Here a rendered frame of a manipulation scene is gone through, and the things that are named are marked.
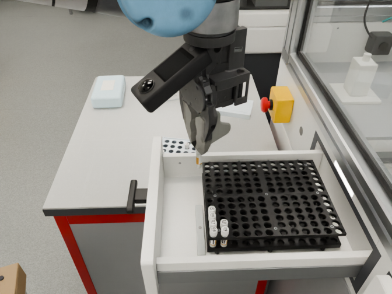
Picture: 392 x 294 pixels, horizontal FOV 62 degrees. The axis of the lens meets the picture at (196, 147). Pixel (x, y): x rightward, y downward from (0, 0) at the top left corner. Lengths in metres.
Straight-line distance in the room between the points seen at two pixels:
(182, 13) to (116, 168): 0.66
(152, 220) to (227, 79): 0.24
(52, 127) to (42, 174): 0.46
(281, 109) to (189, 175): 0.30
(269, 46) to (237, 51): 0.85
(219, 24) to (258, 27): 0.88
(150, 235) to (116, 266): 0.52
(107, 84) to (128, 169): 0.38
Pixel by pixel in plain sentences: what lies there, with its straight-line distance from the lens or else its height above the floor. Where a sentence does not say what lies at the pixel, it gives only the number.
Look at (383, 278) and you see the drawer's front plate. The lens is 0.53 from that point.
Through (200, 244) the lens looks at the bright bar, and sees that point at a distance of 0.59.
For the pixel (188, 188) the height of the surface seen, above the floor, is 0.84.
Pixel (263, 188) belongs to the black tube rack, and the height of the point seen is 0.90.
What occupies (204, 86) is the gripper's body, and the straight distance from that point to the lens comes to 0.47.
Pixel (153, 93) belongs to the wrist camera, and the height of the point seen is 1.12.
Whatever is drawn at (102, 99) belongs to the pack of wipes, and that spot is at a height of 0.80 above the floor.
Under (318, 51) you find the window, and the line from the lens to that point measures 0.78.
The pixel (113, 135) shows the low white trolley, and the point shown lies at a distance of 0.98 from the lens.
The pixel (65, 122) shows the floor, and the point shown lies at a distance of 2.47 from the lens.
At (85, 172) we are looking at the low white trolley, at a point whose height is 0.76.
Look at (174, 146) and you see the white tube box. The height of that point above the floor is 0.79.
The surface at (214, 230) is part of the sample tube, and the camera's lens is 0.53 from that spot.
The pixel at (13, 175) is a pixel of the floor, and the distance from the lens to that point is 2.17.
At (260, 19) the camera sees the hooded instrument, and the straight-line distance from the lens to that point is 1.29.
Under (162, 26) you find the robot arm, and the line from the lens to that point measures 0.25.
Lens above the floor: 1.34
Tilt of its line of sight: 40 degrees down
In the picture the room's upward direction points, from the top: straight up
